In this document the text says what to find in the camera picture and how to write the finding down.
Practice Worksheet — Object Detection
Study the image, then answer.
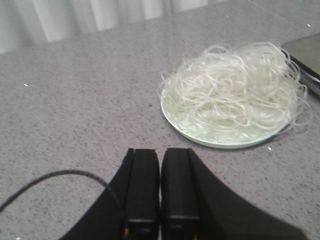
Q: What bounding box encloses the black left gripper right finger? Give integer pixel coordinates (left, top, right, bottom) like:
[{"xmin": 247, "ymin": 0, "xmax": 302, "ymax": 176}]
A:
[{"xmin": 161, "ymin": 148, "xmax": 307, "ymax": 240}]

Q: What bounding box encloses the silver black kitchen scale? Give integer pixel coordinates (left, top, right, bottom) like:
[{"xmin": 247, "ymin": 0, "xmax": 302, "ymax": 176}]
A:
[{"xmin": 281, "ymin": 33, "xmax": 320, "ymax": 97}]

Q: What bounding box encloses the white pleated curtain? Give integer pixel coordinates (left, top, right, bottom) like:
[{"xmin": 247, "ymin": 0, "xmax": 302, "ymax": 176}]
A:
[{"xmin": 0, "ymin": 0, "xmax": 222, "ymax": 54}]

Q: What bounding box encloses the translucent white vermicelli bundle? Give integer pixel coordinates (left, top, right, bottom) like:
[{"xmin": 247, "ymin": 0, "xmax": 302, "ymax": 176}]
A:
[{"xmin": 159, "ymin": 42, "xmax": 313, "ymax": 144}]

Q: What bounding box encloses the pale green round plate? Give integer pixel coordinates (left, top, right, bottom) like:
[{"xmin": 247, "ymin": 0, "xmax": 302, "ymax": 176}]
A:
[{"xmin": 160, "ymin": 79, "xmax": 298, "ymax": 149}]

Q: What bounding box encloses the thin black cable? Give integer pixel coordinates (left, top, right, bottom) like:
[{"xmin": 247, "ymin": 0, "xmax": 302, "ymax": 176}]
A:
[{"xmin": 0, "ymin": 169, "xmax": 126, "ymax": 221}]

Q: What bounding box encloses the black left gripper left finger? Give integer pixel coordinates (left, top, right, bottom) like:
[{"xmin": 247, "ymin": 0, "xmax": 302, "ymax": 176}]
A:
[{"xmin": 62, "ymin": 148, "xmax": 160, "ymax": 240}]

